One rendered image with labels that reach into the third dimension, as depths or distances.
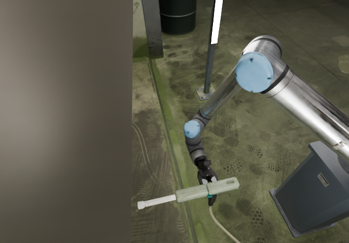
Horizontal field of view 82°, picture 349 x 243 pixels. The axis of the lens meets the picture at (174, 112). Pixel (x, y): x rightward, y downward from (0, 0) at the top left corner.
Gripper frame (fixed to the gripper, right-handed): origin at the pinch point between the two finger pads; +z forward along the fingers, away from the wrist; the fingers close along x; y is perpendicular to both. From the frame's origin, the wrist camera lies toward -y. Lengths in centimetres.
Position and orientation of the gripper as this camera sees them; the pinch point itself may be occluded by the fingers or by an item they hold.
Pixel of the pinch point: (213, 192)
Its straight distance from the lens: 106.4
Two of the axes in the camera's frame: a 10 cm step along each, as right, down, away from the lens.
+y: 0.2, 7.4, 6.8
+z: 2.3, 6.6, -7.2
